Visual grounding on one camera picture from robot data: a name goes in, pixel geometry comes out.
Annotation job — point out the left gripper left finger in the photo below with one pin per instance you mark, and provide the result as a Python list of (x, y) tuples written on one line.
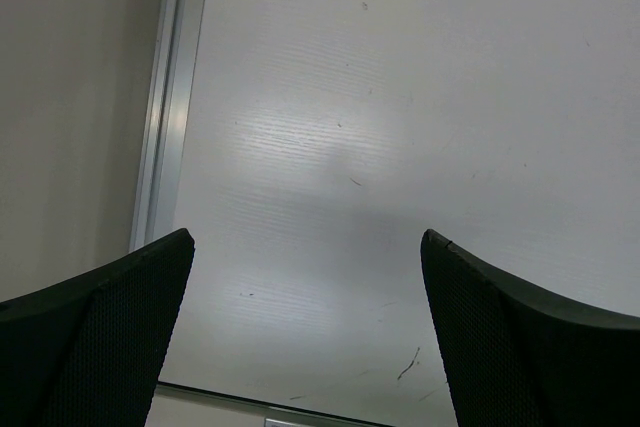
[(88, 351)]

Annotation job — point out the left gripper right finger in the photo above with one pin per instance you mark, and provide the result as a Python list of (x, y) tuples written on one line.
[(516, 354)]

